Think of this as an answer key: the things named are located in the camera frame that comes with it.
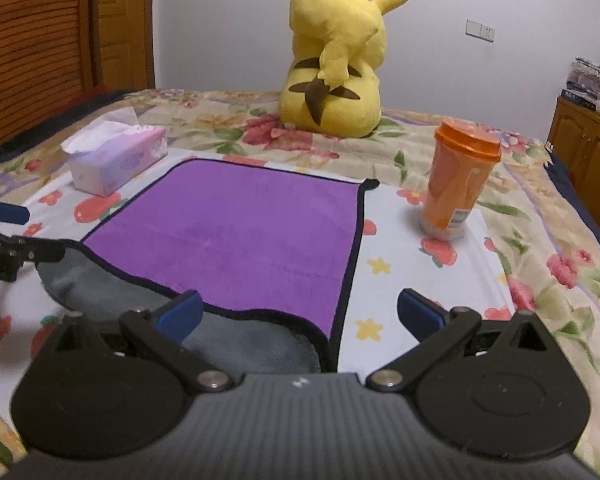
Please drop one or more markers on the floral bed quilt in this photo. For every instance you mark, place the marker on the floral bed quilt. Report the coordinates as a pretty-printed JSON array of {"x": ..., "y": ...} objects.
[{"x": 548, "y": 246}]

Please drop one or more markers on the wooden slatted wardrobe door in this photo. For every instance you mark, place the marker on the wooden slatted wardrobe door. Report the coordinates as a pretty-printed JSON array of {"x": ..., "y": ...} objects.
[{"x": 46, "y": 60}]

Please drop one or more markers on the white wall socket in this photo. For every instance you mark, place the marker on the white wall socket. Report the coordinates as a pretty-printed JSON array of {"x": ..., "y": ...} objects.
[{"x": 480, "y": 31}]

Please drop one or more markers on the orange lidded plastic cup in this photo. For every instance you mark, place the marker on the orange lidded plastic cup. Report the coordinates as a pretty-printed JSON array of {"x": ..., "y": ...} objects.
[{"x": 464, "y": 157}]

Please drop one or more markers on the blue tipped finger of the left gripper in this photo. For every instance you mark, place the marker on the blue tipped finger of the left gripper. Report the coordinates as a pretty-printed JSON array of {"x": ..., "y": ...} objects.
[{"x": 14, "y": 214}]

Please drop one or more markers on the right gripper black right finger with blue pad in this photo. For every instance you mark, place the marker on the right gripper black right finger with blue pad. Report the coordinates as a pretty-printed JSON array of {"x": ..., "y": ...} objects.
[{"x": 439, "y": 332}]

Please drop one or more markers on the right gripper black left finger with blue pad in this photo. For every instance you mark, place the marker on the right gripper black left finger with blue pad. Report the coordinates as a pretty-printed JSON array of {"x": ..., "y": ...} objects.
[{"x": 160, "y": 334}]

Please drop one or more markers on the wooden side cabinet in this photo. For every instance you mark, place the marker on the wooden side cabinet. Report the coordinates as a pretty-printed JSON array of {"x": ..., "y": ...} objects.
[{"x": 575, "y": 138}]

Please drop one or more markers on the white fruit print cloth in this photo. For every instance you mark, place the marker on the white fruit print cloth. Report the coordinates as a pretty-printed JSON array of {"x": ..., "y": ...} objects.
[{"x": 394, "y": 255}]

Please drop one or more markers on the purple grey microfiber towel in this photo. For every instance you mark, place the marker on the purple grey microfiber towel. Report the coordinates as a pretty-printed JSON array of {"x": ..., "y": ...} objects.
[{"x": 272, "y": 254}]

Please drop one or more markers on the yellow Pikachu plush toy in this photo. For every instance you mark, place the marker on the yellow Pikachu plush toy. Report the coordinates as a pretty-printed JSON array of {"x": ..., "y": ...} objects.
[{"x": 332, "y": 85}]

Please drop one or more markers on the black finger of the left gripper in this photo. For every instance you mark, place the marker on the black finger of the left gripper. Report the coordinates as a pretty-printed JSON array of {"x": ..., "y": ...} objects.
[{"x": 16, "y": 250}]

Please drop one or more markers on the clutter pile on cabinet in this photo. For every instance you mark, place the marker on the clutter pile on cabinet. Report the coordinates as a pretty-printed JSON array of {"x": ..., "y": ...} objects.
[{"x": 582, "y": 85}]

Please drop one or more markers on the purple white tissue pack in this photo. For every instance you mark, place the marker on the purple white tissue pack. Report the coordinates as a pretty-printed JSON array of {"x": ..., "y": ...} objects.
[{"x": 112, "y": 150}]

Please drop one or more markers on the wooden room door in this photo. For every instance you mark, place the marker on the wooden room door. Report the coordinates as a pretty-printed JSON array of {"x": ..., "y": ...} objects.
[{"x": 122, "y": 44}]

